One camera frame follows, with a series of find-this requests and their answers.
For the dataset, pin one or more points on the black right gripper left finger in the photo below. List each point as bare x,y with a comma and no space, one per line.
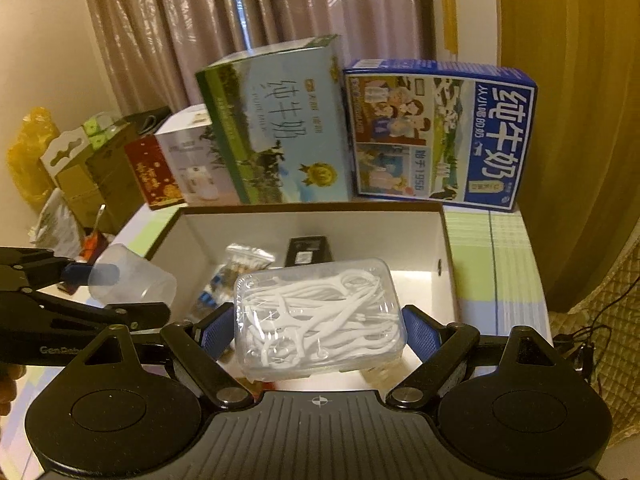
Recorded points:
215,333

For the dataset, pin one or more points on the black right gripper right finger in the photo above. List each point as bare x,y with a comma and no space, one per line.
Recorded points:
424,334

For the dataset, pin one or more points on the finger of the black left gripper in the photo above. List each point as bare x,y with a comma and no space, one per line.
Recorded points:
57,314
34,268

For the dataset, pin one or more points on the clear plastic cup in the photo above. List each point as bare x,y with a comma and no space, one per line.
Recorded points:
120,276

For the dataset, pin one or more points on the clear box of floss picks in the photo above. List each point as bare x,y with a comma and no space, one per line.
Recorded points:
330,317

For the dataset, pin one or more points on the cotton swab bag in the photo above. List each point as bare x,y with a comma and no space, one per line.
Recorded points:
238,260

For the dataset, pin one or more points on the person's left hand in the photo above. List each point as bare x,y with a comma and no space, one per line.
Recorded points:
9,375

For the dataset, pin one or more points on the brown cardboard storage box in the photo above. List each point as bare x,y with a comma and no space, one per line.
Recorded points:
355,231

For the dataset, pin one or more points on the yellow plastic bag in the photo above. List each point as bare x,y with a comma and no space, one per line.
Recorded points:
27,171

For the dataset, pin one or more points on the brown cardboard carton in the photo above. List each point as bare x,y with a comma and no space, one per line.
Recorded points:
90,166

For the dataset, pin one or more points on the black product box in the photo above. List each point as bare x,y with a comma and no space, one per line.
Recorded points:
308,250

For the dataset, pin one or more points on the red gift box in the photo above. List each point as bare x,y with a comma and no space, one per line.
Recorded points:
157,184

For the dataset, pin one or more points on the quilted beige chair cushion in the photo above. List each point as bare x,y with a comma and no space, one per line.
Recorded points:
609,319

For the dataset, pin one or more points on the white humidifier box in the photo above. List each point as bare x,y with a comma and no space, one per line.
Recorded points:
189,145

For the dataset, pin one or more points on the green blue milk carton box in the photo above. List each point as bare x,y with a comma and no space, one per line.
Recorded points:
279,120

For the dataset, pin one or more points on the pink curtain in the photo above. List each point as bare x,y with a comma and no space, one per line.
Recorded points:
152,49

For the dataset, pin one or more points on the wooden wardrobe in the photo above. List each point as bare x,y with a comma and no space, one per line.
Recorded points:
579,193

